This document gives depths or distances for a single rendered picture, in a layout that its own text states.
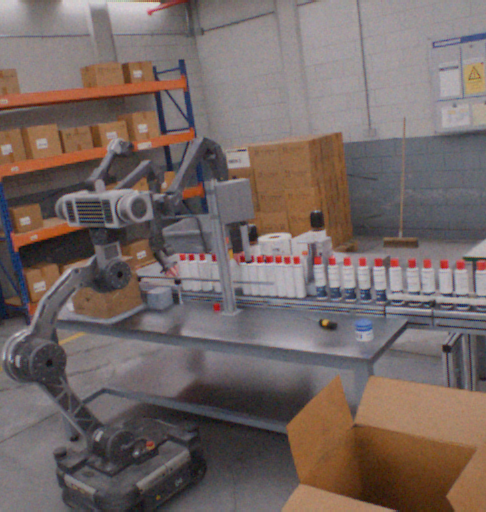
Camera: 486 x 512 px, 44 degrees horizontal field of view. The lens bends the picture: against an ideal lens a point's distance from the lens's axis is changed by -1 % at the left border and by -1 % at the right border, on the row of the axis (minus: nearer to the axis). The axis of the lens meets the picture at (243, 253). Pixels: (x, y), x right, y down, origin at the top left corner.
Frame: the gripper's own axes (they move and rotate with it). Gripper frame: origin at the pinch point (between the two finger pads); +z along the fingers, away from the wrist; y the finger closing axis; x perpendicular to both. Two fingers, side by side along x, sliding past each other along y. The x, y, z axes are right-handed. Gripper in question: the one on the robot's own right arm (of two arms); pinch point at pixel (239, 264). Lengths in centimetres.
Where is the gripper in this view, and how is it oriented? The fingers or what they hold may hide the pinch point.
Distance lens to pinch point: 318.8
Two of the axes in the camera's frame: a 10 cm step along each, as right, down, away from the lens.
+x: -5.7, 2.6, -7.8
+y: -8.1, -0.2, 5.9
